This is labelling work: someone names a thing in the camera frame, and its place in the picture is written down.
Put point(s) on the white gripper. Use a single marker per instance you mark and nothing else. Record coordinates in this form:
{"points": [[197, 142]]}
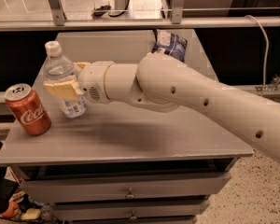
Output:
{"points": [[91, 80]]}

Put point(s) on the clear blue-labelled plastic bottle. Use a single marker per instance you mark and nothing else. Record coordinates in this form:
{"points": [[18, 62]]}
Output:
{"points": [[56, 67]]}

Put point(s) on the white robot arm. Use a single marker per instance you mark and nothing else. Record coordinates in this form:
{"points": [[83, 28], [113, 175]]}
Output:
{"points": [[161, 83]]}

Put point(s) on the red coke can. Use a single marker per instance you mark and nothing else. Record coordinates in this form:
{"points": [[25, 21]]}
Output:
{"points": [[25, 104]]}

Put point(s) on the blue white chip bag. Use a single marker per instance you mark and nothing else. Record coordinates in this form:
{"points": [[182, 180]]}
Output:
{"points": [[170, 44]]}

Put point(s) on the upper grey drawer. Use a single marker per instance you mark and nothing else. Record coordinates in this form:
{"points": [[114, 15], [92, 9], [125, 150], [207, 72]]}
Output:
{"points": [[115, 188]]}

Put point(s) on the grey drawer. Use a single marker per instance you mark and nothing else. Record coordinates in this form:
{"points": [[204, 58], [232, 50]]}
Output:
{"points": [[122, 210], [115, 188]]}

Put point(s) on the upper brass drawer knob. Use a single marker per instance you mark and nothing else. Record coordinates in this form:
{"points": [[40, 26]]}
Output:
{"points": [[129, 195]]}

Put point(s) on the yellow sponge on floor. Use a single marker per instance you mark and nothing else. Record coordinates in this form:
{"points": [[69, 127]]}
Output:
{"points": [[31, 214]]}

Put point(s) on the lower grey drawer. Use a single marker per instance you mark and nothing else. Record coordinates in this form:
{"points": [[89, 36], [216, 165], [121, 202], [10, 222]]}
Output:
{"points": [[122, 210]]}

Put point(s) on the metal window rail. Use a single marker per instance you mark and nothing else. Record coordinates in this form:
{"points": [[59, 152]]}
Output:
{"points": [[97, 25]]}

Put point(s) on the left metal window post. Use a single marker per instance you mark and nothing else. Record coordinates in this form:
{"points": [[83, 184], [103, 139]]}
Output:
{"points": [[57, 12]]}

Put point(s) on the metal window post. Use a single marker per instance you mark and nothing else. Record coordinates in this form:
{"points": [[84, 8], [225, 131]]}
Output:
{"points": [[176, 11], [57, 12]]}

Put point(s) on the right metal window post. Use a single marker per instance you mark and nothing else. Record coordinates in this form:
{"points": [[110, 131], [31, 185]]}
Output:
{"points": [[176, 11]]}

